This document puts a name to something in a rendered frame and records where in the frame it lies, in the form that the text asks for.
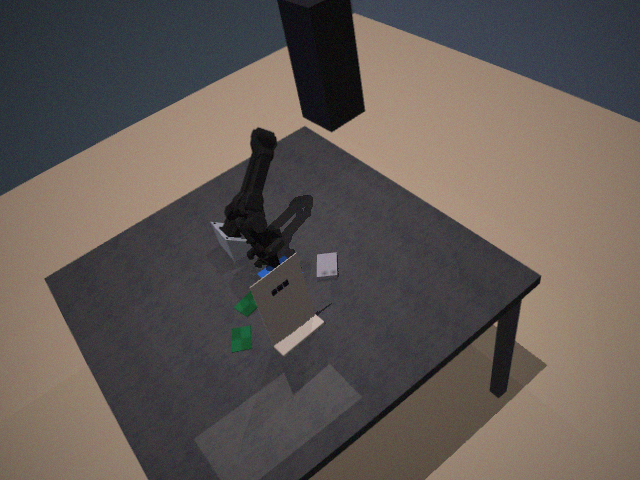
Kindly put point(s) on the blue flat square patch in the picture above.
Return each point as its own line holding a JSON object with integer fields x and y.
{"x": 268, "y": 269}

